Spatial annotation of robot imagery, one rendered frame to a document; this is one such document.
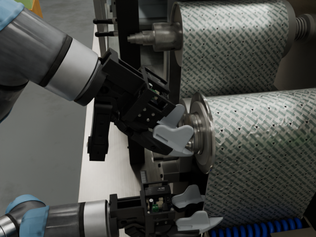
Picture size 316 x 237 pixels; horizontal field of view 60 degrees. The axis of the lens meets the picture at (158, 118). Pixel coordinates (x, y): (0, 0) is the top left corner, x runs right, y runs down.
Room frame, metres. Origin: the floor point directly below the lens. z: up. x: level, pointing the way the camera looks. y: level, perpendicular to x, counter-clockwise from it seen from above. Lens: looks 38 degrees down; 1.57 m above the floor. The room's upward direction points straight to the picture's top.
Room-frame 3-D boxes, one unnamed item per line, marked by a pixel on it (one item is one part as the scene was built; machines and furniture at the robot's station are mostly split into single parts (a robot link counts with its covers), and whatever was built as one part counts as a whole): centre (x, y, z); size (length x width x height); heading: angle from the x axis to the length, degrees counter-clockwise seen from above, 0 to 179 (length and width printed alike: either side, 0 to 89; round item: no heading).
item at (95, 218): (0.29, 0.11, 1.11); 0.08 x 0.05 x 0.08; 9
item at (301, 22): (0.67, -0.33, 1.34); 0.07 x 0.07 x 0.07; 9
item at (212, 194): (0.34, -0.21, 1.11); 0.23 x 0.01 x 0.18; 99
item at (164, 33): (0.62, -0.02, 1.34); 0.06 x 0.06 x 0.06; 9
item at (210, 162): (0.38, -0.08, 1.25); 0.15 x 0.01 x 0.15; 9
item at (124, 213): (0.30, 0.03, 1.12); 0.12 x 0.08 x 0.09; 99
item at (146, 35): (0.61, 0.04, 1.34); 0.06 x 0.03 x 0.03; 99
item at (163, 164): (0.41, -0.03, 1.05); 0.06 x 0.05 x 0.31; 99
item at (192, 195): (0.34, -0.07, 1.11); 0.09 x 0.03 x 0.06; 108
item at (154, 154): (0.40, 0.00, 1.18); 0.04 x 0.02 x 0.04; 9
